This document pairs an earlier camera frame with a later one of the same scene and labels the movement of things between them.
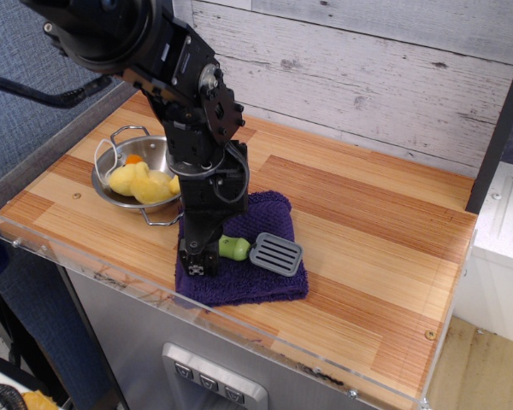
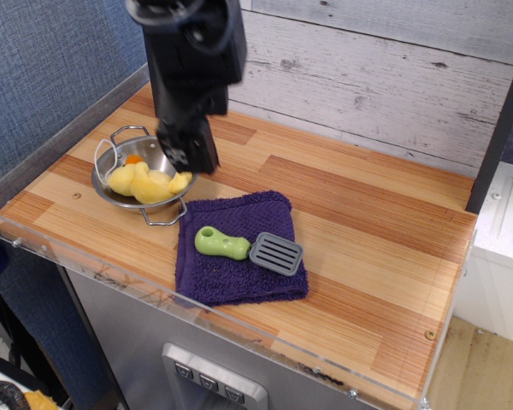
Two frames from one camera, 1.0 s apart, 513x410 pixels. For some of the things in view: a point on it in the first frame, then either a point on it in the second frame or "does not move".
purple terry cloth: [245, 281] does not move
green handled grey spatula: [274, 253] does not move
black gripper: [213, 194] -> [193, 61]
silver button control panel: [196, 383] does not move
